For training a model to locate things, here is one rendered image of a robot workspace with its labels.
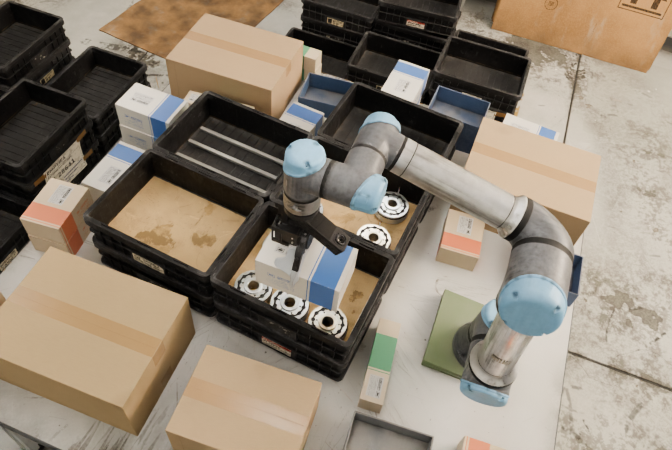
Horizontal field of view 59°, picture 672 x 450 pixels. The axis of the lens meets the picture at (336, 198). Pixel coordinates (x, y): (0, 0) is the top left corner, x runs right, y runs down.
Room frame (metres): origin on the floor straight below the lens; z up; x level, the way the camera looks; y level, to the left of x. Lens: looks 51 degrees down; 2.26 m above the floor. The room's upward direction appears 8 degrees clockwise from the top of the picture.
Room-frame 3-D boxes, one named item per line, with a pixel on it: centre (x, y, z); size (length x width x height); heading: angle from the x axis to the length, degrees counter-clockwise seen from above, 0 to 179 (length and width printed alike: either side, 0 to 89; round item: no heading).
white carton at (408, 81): (1.71, -0.19, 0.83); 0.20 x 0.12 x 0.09; 162
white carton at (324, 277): (0.74, 0.05, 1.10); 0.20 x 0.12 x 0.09; 75
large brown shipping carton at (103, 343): (0.62, 0.56, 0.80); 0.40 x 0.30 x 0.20; 76
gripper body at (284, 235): (0.74, 0.07, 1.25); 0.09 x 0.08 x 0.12; 75
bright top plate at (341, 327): (0.72, -0.02, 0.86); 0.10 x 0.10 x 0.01
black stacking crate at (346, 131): (1.40, -0.15, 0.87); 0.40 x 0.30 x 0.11; 70
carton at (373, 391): (0.69, -0.18, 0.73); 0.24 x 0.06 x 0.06; 171
